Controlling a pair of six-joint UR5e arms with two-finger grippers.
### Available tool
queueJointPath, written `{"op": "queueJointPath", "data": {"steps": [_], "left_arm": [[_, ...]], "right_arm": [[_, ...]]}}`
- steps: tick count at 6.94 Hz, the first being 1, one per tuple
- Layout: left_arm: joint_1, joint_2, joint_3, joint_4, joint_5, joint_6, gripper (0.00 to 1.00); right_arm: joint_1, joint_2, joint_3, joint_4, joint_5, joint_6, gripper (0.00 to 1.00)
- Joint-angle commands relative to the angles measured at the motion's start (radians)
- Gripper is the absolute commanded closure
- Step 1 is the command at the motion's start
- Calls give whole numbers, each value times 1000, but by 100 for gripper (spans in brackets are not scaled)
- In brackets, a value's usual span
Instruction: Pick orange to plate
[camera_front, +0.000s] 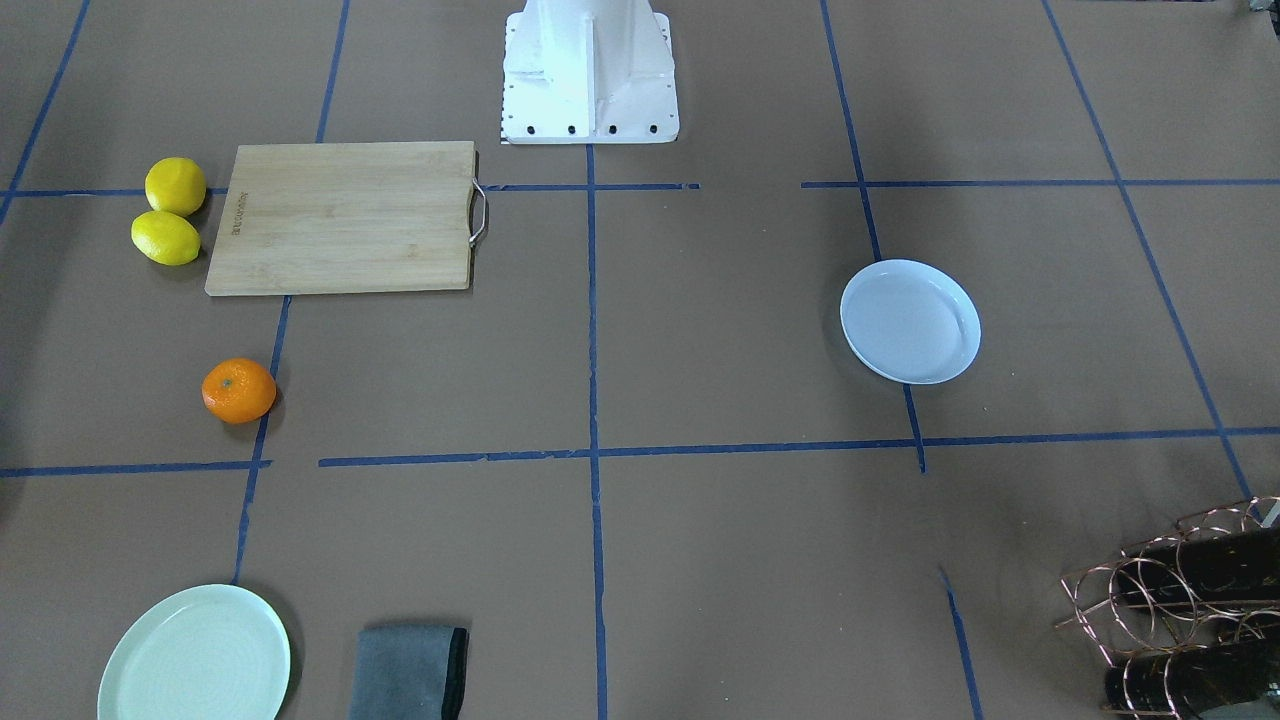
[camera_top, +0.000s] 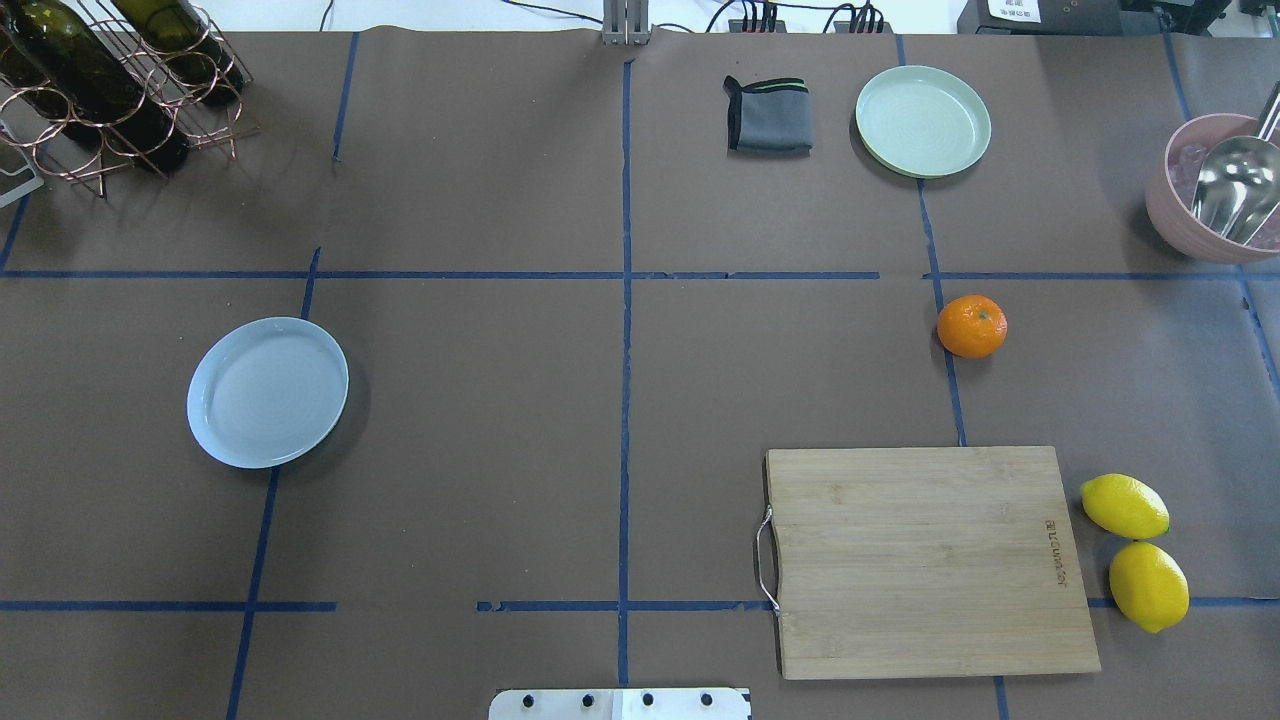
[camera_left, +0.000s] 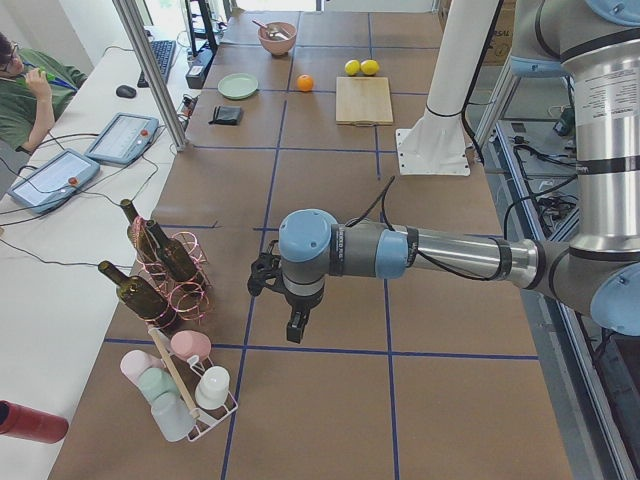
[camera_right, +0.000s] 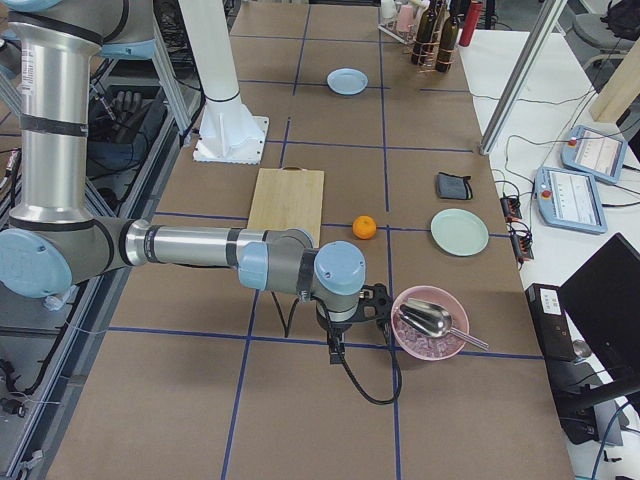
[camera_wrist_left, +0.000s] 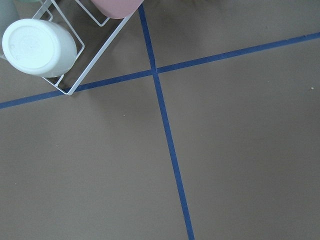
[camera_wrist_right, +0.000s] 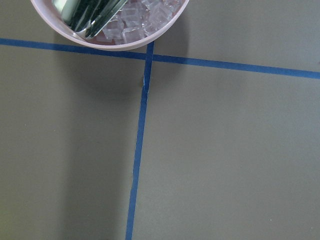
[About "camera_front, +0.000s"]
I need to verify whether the yellow lemon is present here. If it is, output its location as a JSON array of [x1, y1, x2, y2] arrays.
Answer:
[[143, 158, 207, 217], [131, 210, 201, 266]]

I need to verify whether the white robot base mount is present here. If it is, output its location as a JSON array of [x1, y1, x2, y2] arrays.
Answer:
[[500, 1, 680, 145]]

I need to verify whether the pale green plate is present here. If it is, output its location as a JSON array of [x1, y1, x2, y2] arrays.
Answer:
[[96, 584, 292, 719]]

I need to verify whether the light blue plate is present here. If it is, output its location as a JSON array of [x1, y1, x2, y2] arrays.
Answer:
[[838, 259, 983, 386]]

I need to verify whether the lower yellow lemon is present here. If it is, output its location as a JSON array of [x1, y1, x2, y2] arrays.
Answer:
[[131, 210, 201, 266]]

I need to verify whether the orange fruit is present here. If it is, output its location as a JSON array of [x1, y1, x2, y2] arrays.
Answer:
[[200, 357, 278, 424]]

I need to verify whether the copper wire basket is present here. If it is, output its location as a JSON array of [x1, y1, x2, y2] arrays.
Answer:
[[1059, 496, 1279, 719]]

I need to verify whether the bamboo cutting board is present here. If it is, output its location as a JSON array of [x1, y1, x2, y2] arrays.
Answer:
[[205, 141, 488, 297]]

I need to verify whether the folded grey cloth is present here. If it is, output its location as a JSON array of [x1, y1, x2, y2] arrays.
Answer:
[[347, 623, 470, 719]]

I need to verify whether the upper yellow lemon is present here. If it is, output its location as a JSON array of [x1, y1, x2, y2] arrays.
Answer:
[[143, 158, 207, 217]]

